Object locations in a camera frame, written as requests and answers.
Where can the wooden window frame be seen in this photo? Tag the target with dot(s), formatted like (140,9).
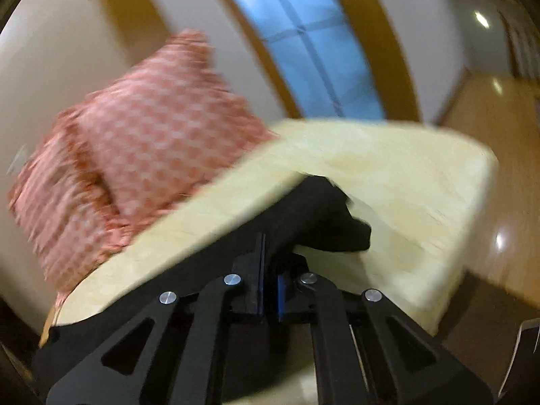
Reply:
(379,42)

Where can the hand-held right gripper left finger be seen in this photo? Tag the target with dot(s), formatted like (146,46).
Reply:
(260,278)

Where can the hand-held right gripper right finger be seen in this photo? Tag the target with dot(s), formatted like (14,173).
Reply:
(282,295)

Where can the blue glass window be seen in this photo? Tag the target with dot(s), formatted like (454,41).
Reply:
(303,38)

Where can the cream bed mattress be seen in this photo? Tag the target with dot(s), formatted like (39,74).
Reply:
(379,185)

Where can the red checkered pillow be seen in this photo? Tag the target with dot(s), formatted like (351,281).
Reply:
(168,130)
(63,211)

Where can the black pants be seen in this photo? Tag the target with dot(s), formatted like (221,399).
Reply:
(312,215)

